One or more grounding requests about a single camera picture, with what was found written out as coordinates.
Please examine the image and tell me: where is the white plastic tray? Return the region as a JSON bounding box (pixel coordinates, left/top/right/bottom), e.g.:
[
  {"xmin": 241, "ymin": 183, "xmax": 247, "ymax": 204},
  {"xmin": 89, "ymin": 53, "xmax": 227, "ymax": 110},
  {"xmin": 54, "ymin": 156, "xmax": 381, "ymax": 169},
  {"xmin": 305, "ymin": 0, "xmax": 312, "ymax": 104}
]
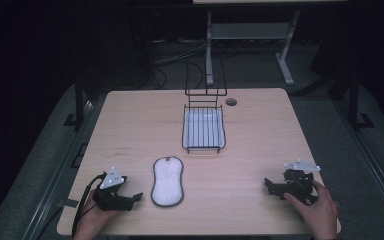
[{"xmin": 183, "ymin": 108, "xmax": 225, "ymax": 149}]

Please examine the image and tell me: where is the white metal table frame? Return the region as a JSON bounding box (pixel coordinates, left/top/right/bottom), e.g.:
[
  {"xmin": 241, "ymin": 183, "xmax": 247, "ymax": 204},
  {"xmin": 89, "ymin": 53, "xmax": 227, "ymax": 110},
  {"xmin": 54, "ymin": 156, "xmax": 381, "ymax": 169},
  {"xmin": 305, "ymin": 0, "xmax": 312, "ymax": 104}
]
[{"xmin": 205, "ymin": 9, "xmax": 302, "ymax": 87}]

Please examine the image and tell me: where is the white scrubbing sponge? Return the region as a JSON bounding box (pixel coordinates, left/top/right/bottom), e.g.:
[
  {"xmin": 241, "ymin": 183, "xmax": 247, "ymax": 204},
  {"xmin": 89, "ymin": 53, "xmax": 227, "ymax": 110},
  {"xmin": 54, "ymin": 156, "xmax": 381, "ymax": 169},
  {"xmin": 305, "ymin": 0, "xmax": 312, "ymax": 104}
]
[{"xmin": 150, "ymin": 156, "xmax": 185, "ymax": 209}]

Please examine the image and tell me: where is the bundle of floor cables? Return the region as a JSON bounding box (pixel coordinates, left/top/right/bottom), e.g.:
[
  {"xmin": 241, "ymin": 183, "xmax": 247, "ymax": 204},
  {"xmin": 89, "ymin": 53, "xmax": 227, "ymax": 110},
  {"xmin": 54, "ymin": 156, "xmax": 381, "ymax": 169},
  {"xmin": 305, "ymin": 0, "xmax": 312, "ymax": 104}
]
[{"xmin": 139, "ymin": 37, "xmax": 211, "ymax": 90}]

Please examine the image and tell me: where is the black metal post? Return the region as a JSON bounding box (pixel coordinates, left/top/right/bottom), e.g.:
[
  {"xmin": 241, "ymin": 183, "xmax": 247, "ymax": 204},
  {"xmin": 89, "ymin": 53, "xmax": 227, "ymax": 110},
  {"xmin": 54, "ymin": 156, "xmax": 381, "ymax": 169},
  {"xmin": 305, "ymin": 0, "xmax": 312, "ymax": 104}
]
[
  {"xmin": 345, "ymin": 71, "xmax": 376, "ymax": 132},
  {"xmin": 63, "ymin": 74, "xmax": 91, "ymax": 132}
]

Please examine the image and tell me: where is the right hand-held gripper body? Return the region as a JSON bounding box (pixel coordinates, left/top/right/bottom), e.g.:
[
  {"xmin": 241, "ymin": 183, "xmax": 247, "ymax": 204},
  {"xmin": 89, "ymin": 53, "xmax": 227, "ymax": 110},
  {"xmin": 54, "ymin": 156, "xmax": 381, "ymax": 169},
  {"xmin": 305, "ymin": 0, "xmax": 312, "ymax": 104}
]
[{"xmin": 276, "ymin": 158, "xmax": 322, "ymax": 206}]

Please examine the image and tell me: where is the person's left hand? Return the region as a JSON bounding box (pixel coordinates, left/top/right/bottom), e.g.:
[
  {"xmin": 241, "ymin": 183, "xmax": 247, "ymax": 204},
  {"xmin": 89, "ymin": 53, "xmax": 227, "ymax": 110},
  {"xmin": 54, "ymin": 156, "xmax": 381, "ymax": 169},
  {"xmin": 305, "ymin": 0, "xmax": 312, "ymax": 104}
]
[{"xmin": 72, "ymin": 189, "xmax": 122, "ymax": 240}]

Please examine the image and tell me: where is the person's right hand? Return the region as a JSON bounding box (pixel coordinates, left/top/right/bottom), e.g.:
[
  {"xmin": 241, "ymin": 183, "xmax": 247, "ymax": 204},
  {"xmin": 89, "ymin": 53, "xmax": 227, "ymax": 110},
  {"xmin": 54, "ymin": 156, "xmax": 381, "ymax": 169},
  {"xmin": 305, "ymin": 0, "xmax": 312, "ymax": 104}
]
[{"xmin": 282, "ymin": 179, "xmax": 340, "ymax": 240}]

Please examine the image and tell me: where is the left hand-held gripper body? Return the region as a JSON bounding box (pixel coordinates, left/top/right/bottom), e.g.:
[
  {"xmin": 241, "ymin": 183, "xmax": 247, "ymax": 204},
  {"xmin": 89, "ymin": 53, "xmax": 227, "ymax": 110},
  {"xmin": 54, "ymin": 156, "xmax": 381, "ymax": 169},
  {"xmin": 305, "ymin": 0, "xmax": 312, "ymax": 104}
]
[{"xmin": 92, "ymin": 166, "xmax": 132, "ymax": 212}]

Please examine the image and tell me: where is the black wire rack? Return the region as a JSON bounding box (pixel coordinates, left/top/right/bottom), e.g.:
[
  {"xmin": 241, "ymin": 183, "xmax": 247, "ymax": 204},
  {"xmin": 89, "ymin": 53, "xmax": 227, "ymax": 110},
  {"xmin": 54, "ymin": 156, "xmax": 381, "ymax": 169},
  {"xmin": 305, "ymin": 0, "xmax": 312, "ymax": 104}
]
[{"xmin": 181, "ymin": 55, "xmax": 229, "ymax": 155}]

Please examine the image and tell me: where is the black cable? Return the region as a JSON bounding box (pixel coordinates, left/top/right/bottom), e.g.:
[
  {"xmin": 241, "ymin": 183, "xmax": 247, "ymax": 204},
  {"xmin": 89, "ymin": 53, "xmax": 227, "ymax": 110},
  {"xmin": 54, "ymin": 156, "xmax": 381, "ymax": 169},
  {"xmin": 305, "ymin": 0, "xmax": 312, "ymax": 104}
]
[{"xmin": 71, "ymin": 172, "xmax": 108, "ymax": 238}]

